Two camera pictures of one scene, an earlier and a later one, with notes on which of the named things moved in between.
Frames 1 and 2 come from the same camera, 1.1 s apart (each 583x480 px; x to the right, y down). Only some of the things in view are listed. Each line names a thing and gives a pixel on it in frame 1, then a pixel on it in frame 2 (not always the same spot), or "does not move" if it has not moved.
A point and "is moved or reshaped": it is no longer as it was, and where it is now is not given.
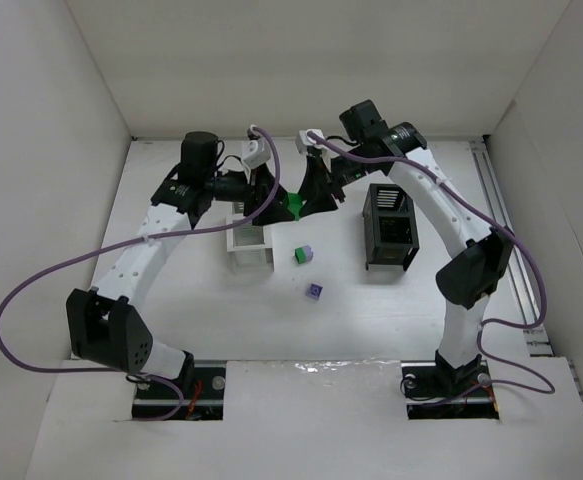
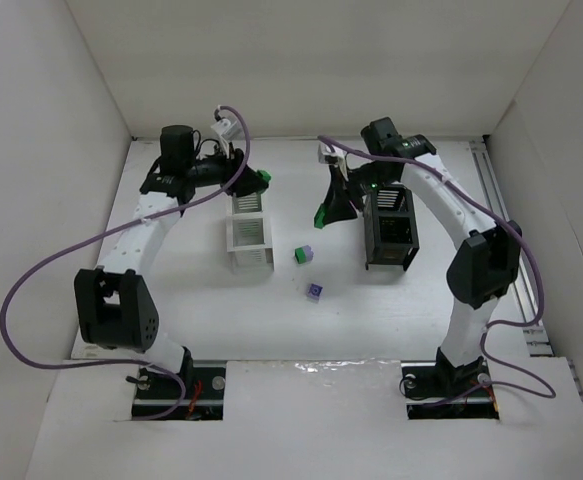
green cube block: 294,203 is moved or reshaped
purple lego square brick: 314,291 does not move
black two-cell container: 390,232 does not move
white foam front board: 315,420 does not move
